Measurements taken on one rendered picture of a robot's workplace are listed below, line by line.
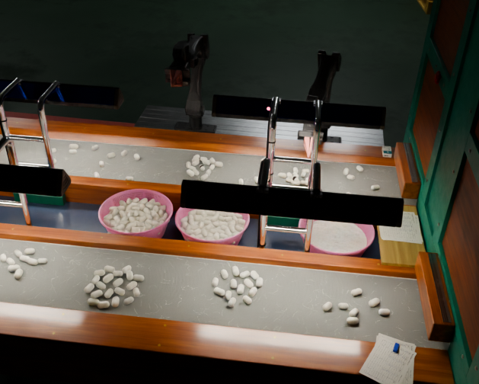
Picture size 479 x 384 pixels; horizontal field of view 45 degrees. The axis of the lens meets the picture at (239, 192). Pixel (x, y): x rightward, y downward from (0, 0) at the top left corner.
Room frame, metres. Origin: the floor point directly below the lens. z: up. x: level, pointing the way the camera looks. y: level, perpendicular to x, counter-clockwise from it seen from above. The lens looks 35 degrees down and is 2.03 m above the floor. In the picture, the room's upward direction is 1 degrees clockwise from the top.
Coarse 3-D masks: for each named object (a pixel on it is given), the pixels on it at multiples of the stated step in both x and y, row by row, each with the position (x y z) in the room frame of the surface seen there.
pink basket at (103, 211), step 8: (120, 192) 1.76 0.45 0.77; (128, 192) 1.77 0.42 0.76; (144, 192) 1.78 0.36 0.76; (152, 192) 1.78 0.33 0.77; (112, 200) 1.73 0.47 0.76; (160, 200) 1.75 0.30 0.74; (168, 200) 1.72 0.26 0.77; (104, 208) 1.68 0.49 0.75; (168, 208) 1.70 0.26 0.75; (168, 216) 1.67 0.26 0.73; (104, 224) 1.57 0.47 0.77; (112, 232) 1.55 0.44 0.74; (120, 232) 1.53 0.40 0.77; (128, 232) 1.53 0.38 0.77; (136, 232) 1.53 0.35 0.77; (144, 232) 1.53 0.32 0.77; (152, 232) 1.56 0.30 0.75; (160, 232) 1.59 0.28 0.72
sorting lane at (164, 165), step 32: (0, 160) 2.01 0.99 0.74; (32, 160) 2.02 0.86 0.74; (64, 160) 2.02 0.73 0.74; (96, 160) 2.03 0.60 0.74; (128, 160) 2.04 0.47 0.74; (160, 160) 2.04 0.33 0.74; (224, 160) 2.06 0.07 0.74; (256, 160) 2.06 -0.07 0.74; (352, 192) 1.84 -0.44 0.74; (384, 192) 1.85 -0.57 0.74
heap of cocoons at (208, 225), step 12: (192, 216) 1.66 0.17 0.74; (204, 216) 1.66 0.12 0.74; (216, 216) 1.66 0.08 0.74; (228, 216) 1.67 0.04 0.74; (240, 216) 1.67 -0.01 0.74; (180, 228) 1.61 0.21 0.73; (192, 228) 1.60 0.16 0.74; (204, 228) 1.61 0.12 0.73; (216, 228) 1.61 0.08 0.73; (228, 228) 1.60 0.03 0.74; (240, 228) 1.60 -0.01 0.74
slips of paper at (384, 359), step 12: (384, 336) 1.10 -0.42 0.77; (384, 348) 1.06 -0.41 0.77; (396, 348) 1.05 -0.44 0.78; (408, 348) 1.06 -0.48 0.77; (372, 360) 1.01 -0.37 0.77; (384, 360) 1.01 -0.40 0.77; (396, 360) 1.01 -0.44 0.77; (408, 360) 1.02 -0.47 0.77; (360, 372) 0.97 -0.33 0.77; (372, 372) 0.98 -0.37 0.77; (384, 372) 0.98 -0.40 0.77; (396, 372) 0.98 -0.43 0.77; (408, 372) 0.98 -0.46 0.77
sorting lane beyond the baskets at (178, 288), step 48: (0, 240) 1.50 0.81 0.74; (0, 288) 1.28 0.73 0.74; (48, 288) 1.28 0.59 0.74; (96, 288) 1.29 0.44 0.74; (144, 288) 1.29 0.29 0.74; (192, 288) 1.30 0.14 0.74; (288, 288) 1.31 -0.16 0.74; (336, 288) 1.31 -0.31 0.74; (384, 288) 1.32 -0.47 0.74; (336, 336) 1.12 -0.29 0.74
